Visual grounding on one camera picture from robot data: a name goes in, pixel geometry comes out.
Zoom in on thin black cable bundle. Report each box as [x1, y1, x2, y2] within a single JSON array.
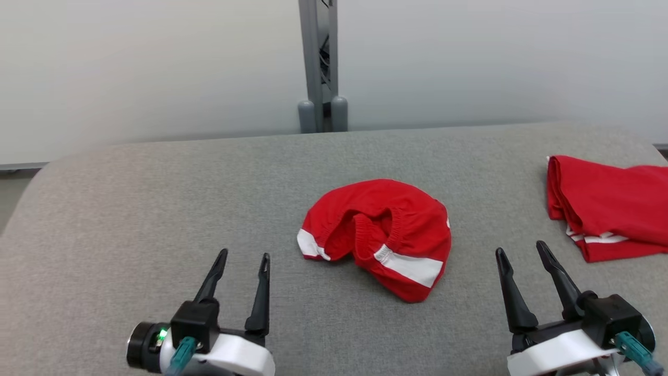
[[318, 0, 331, 85]]

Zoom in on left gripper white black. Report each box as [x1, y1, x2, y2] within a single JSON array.
[[126, 249, 276, 376]]

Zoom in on grey metal partition post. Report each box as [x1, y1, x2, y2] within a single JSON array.
[[298, 0, 339, 134]]

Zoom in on red shorts with white bands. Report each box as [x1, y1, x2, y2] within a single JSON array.
[[296, 179, 452, 303]]

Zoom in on left teal plug black cable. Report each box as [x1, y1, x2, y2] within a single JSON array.
[[163, 337, 198, 376]]

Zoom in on grey metal stand post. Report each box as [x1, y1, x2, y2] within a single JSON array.
[[297, 100, 316, 134]]

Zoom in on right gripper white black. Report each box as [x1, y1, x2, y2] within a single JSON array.
[[495, 240, 655, 376]]

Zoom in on right teal plug black cable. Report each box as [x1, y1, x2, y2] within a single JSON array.
[[613, 331, 666, 376]]

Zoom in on teal plug black cable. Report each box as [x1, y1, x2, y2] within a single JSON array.
[[613, 331, 666, 376], [163, 337, 198, 376]]

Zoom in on red shirt with white sleeves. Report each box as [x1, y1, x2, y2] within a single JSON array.
[[546, 155, 668, 263]]

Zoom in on grey cylinder post foot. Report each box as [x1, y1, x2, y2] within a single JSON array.
[[331, 96, 349, 132]]

